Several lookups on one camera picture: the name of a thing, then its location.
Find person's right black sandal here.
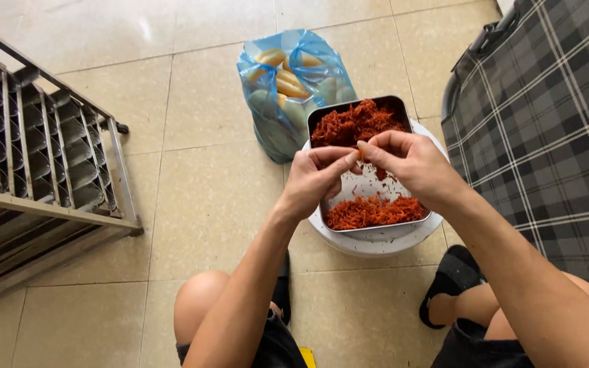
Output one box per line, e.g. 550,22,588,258
418,244,487,330

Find person's left hand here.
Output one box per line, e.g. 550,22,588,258
279,145,362,224

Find dark red dried meat pile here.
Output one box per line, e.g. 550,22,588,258
311,98,408,149

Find person's leg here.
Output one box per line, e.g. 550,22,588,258
427,271,589,328
173,270,284,348

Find blue plastic bag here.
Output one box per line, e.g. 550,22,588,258
236,29,358,165

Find black shorts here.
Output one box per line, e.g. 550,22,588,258
175,309,536,368

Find person's black sandal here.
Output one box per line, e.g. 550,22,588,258
418,244,487,330
272,250,292,326

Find pile of bread rolls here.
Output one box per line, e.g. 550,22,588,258
248,48,326,108

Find grey plaid folding chair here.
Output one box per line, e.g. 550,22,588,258
440,0,589,315

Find person's right hand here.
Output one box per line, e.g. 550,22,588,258
357,129,472,211

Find person's left black sandal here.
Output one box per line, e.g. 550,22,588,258
272,250,292,326

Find person's left leg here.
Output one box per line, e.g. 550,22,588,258
173,270,284,348

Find metal baking tray rack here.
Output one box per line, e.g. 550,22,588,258
0,15,145,316

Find person's right leg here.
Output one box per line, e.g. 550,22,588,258
427,271,589,328

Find rectangular metal tray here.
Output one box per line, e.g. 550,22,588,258
306,95,433,234

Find orange shredded meat pile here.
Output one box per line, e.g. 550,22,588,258
324,193,426,231

